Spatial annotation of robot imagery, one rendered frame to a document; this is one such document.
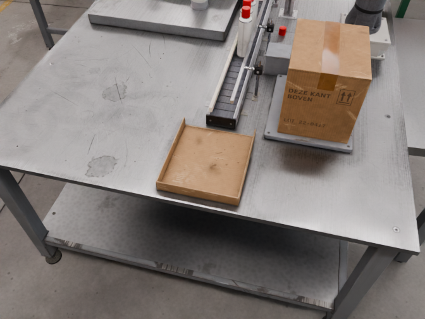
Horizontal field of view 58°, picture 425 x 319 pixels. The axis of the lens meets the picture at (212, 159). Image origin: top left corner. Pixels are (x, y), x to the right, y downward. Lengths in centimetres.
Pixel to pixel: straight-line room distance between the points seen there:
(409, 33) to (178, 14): 109
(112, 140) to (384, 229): 92
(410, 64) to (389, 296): 107
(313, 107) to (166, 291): 114
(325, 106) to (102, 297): 135
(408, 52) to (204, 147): 107
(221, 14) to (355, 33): 75
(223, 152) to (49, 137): 62
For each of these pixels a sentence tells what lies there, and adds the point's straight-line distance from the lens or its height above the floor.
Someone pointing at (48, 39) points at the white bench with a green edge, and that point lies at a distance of 348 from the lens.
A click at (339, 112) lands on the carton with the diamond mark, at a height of 98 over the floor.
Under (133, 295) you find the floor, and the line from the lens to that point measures 197.
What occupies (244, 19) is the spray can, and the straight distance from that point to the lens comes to 156.
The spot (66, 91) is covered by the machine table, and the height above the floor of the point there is 83.
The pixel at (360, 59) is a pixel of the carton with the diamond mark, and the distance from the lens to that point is 128.
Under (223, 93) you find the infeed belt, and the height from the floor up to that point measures 88.
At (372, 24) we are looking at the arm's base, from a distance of 182.
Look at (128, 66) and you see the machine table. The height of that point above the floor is 83.
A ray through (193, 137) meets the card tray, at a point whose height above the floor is 83.
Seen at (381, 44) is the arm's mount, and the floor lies 90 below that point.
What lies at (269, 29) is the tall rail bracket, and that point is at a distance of 169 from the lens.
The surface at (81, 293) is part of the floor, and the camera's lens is 203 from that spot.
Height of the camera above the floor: 180
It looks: 49 degrees down
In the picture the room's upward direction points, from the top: straight up
